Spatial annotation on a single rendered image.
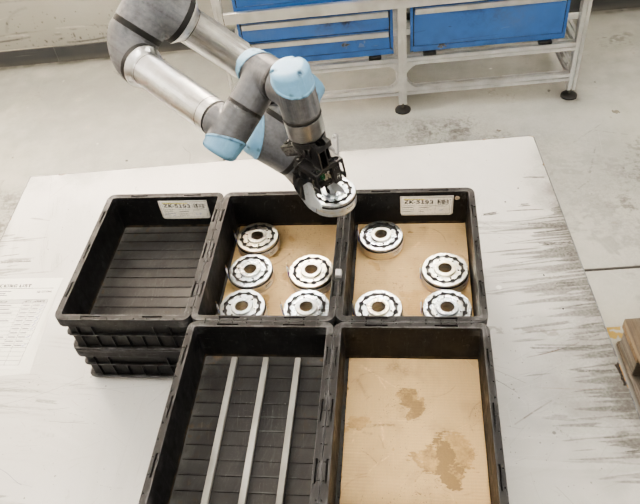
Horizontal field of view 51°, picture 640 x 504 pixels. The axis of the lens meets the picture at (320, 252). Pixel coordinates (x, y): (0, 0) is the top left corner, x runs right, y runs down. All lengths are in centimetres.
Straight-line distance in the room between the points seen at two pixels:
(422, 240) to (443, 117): 189
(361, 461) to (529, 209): 92
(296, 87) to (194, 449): 70
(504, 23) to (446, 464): 245
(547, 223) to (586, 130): 160
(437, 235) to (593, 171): 166
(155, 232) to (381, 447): 83
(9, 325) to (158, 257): 44
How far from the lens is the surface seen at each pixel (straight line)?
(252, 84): 131
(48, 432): 165
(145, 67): 151
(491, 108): 353
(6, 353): 184
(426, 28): 330
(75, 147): 375
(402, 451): 129
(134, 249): 174
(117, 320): 146
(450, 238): 162
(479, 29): 335
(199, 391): 142
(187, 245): 170
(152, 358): 157
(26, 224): 218
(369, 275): 154
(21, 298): 195
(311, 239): 164
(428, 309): 144
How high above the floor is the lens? 198
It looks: 45 degrees down
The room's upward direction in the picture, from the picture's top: 8 degrees counter-clockwise
